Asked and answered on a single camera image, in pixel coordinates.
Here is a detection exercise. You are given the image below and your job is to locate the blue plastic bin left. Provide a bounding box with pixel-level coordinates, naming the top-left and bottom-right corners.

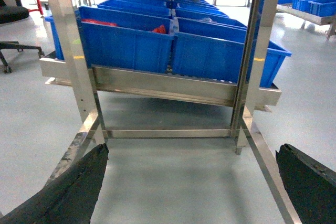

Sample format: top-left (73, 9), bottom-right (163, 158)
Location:
top-left (44, 5), bottom-right (176, 74)

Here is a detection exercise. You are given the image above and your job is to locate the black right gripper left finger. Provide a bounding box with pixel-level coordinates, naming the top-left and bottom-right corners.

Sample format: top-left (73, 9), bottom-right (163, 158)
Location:
top-left (1, 144), bottom-right (109, 223)

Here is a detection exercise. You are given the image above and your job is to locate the black office chair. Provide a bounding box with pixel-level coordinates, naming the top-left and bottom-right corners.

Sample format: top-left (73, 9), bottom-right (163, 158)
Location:
top-left (1, 0), bottom-right (45, 74)

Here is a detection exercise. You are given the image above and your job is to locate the small blue bin right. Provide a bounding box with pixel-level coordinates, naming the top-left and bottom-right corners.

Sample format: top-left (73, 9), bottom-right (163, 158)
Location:
top-left (292, 0), bottom-right (335, 17)

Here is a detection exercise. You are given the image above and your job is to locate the stainless steel roller rack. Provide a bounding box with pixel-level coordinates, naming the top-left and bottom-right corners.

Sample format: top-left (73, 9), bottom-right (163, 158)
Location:
top-left (43, 0), bottom-right (300, 223)

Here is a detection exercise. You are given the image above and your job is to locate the large blue plastic bin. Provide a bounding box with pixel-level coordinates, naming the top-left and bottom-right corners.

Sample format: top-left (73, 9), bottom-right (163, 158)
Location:
top-left (170, 16), bottom-right (292, 88)

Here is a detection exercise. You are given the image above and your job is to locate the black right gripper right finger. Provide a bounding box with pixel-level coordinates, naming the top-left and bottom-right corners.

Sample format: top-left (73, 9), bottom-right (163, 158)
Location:
top-left (276, 144), bottom-right (335, 223)

